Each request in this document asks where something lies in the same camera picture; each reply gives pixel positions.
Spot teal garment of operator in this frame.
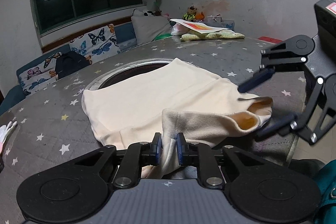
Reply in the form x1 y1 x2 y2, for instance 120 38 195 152
313 160 336 224

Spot round black induction cooktop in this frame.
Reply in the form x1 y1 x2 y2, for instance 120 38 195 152
98 61 170 89

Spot cream sweater with number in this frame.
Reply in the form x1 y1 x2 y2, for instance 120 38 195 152
82 59 273 178

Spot red plastic stool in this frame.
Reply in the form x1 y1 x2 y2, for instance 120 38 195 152
258 36 282 44

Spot grey pillow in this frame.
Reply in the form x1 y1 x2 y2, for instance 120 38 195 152
131 9 171 46

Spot blue sofa bench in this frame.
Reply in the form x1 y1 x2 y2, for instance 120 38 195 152
1 22 137 114

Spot butterfly cushion at sofa end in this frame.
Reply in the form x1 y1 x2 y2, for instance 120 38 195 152
18 52 62 97

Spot white poster with red print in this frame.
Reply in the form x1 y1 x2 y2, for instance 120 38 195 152
170 19 226 34

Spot butterfly cushion near window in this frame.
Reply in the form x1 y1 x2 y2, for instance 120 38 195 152
69 24 121 61

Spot teddy bear in yellow vest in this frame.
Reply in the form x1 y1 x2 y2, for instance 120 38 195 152
183 5 197 22

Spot pink and white gloves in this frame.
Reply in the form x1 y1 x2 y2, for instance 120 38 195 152
0 121 17 152

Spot orange plush toy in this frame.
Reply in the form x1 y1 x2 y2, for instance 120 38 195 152
195 12 205 22

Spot clear plastic storage box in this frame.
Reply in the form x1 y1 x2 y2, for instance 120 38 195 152
205 15 235 30

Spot dark blue backpack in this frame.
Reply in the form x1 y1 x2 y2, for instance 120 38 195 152
55 51 90 79

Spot green patterned folded blanket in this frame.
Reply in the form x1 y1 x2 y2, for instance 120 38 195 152
180 30 245 42

